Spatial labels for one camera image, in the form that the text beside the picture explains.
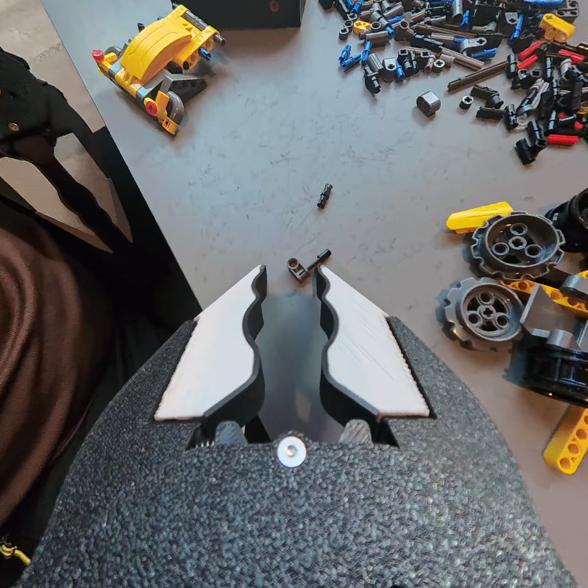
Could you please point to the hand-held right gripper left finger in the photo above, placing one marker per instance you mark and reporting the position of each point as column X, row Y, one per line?
column 216, row 363

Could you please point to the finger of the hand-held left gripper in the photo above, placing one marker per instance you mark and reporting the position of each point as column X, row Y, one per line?
column 27, row 183
column 92, row 174

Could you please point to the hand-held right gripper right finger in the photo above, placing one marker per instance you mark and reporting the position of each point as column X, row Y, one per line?
column 367, row 363

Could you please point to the grey holed connector piece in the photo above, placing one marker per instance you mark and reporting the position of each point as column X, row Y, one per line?
column 297, row 268

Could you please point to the grey desk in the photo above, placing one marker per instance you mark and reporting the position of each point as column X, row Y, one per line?
column 229, row 183

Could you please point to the person's black trousers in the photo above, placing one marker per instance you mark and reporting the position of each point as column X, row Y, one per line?
column 151, row 285

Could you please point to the yellow curved panel assembly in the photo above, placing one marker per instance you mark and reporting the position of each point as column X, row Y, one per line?
column 156, row 69

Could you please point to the yellow curved panel piece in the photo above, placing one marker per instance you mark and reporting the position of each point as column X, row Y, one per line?
column 477, row 216

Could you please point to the yellow grey toy vehicle chassis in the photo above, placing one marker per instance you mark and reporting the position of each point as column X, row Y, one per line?
column 556, row 349

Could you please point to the black block with yellow beams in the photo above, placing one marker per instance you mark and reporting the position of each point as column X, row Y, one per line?
column 243, row 13

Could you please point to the black rubber tyre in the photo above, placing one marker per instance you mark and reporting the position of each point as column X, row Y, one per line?
column 574, row 220

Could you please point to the dark grey sleeve piece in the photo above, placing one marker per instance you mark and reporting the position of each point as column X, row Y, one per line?
column 428, row 103

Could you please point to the pile of small building pieces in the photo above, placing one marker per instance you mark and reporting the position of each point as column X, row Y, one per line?
column 459, row 41

